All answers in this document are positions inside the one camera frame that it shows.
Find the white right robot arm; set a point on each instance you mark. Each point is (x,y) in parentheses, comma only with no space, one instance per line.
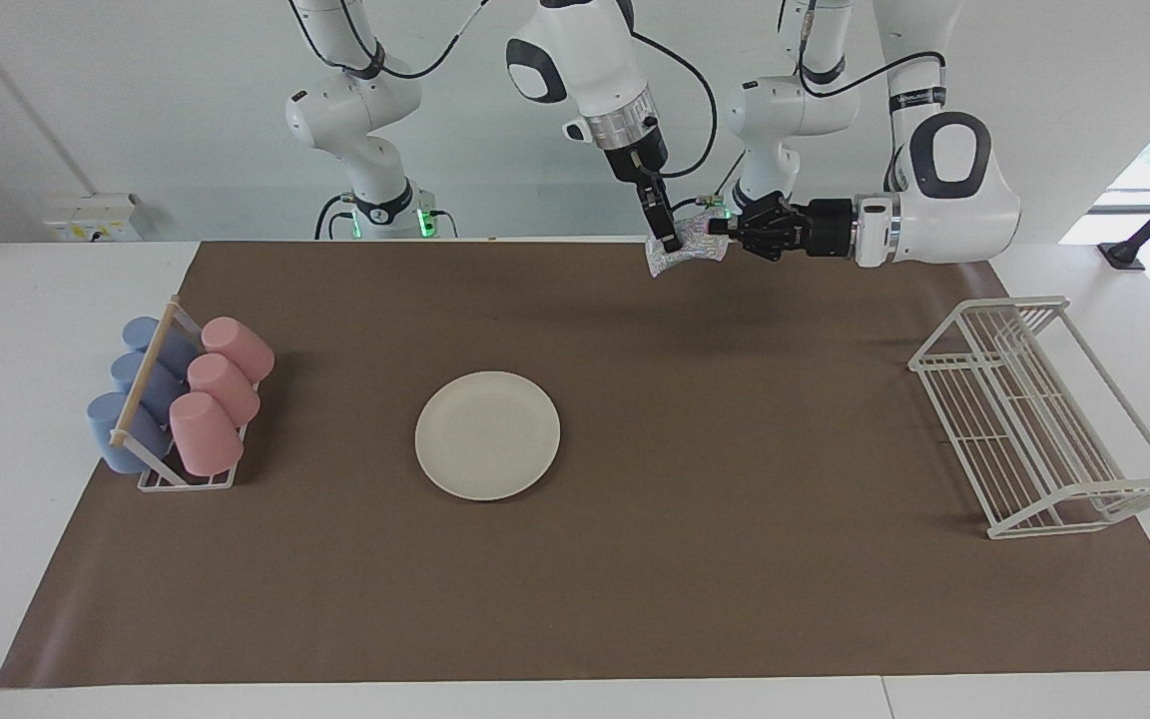
(585,60)

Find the blue plastic cup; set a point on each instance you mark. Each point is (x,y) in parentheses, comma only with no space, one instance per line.
(111,429)
(131,374)
(141,335)

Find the cream round plate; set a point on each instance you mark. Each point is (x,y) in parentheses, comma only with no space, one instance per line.
(487,435)

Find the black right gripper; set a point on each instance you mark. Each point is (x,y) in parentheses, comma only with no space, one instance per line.
(638,163)

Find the pink plastic cup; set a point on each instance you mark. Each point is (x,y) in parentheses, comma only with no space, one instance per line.
(241,347)
(226,387)
(206,434)

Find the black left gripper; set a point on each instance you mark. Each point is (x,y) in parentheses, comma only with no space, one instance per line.
(795,230)

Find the white cup rack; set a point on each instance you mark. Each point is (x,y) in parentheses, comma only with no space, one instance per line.
(146,369)

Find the brown table mat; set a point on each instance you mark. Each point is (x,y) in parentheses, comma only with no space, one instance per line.
(735,549)

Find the white wall socket box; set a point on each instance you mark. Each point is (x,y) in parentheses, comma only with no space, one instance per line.
(91,218)

